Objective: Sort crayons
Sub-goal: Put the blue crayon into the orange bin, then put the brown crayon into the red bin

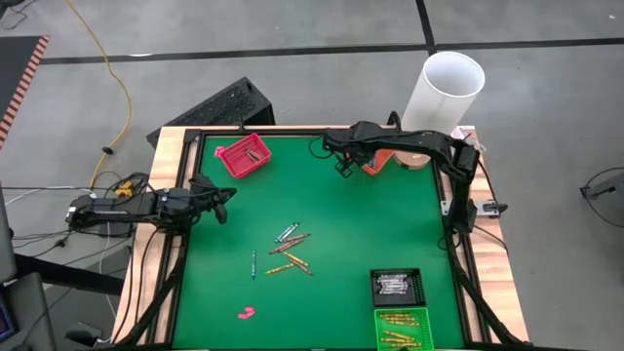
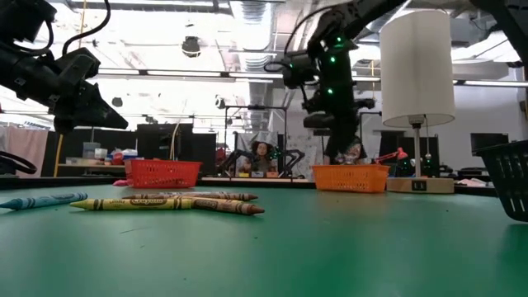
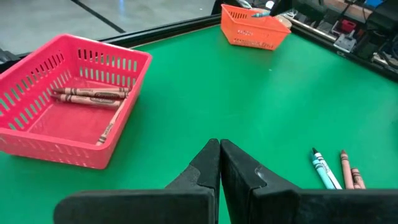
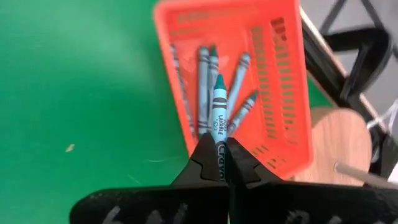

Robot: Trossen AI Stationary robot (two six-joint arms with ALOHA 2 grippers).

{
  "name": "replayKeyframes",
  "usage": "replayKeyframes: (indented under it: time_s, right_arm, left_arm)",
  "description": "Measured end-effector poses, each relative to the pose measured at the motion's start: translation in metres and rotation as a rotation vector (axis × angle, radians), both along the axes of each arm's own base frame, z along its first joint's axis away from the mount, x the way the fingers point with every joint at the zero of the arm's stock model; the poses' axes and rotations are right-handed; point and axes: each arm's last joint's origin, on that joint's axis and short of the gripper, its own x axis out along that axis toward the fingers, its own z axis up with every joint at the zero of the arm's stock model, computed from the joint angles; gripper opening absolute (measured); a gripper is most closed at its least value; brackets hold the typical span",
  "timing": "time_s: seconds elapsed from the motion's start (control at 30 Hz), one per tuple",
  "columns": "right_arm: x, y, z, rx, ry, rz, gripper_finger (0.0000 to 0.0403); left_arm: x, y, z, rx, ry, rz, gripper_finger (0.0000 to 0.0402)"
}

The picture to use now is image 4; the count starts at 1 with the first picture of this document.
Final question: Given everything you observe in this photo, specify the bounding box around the orange plastic basket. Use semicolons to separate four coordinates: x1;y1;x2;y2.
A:
152;0;314;180

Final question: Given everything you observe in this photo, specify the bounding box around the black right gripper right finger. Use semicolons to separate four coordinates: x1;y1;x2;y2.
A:
226;136;398;224

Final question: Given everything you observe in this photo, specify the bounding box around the black frame bracket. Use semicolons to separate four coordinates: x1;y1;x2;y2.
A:
320;26;393;100

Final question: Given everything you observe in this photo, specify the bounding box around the white lamp cord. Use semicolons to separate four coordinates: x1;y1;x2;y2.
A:
366;99;398;131

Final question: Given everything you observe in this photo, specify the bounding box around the metal lamp stem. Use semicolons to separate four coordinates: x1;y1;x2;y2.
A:
334;161;398;190

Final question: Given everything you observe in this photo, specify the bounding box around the wooden lamp base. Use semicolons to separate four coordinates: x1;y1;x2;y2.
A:
290;106;374;187

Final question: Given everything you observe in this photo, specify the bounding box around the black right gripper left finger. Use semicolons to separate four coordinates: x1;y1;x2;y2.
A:
70;133;230;224

